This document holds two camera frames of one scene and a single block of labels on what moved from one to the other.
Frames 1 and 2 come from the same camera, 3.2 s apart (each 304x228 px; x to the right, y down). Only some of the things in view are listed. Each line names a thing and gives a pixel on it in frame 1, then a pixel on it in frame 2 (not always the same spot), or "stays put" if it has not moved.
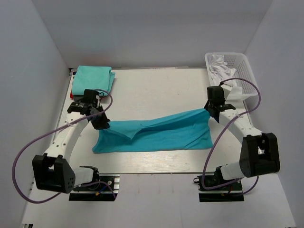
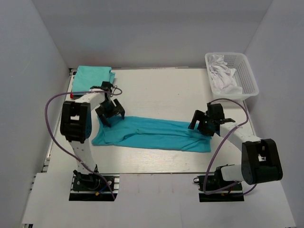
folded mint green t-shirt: (100, 78) stays put
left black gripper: (102, 125) -> (119, 108)
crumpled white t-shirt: (220, 71) stays put
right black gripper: (206, 106) -> (200, 116)
